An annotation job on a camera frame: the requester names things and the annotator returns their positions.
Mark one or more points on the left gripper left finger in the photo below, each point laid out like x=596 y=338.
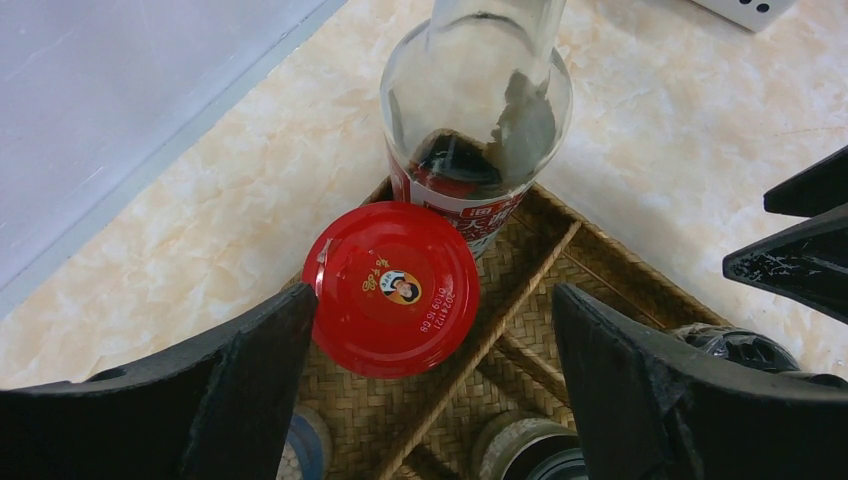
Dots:
x=215 y=406

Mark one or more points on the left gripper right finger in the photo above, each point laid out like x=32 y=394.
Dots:
x=649 y=406

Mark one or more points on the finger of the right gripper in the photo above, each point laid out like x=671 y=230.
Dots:
x=813 y=191
x=806 y=263

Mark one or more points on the silver lid jar blue label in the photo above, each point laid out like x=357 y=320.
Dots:
x=308 y=448

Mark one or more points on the white plastic basket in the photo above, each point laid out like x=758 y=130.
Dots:
x=753 y=15

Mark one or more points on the woven bamboo divided tray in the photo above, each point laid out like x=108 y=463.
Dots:
x=426 y=426

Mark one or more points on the red lid sauce jar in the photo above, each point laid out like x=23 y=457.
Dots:
x=397 y=289

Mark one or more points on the tall glass sauce bottle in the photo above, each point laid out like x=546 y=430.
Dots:
x=476 y=101

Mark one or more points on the black cap shaker front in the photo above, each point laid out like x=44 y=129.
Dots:
x=521 y=445

